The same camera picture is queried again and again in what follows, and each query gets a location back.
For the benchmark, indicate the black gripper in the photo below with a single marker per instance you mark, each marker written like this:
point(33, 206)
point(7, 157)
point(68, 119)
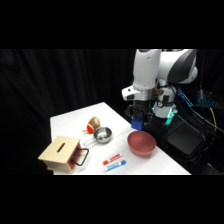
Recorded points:
point(141, 107)

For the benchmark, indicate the blue cube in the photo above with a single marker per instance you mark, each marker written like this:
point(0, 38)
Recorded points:
point(136, 123)

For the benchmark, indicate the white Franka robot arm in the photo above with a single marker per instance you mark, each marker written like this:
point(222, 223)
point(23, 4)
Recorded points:
point(146, 70)

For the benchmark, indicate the steel measuring cup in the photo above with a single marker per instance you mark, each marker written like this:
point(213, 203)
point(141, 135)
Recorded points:
point(102, 134)

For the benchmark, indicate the black robot stand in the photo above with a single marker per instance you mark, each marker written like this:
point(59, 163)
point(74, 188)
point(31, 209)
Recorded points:
point(181, 136)

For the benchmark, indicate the red marker pen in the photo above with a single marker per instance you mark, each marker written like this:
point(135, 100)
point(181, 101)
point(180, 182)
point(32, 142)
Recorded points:
point(112, 159)

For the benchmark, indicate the blue marker pen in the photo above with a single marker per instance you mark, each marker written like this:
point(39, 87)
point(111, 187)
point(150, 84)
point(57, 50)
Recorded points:
point(115, 165)

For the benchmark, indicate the black curtain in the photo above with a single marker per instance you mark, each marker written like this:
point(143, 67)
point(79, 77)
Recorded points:
point(50, 80)

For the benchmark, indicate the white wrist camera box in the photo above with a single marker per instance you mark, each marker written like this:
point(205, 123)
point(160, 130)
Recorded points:
point(128, 93)

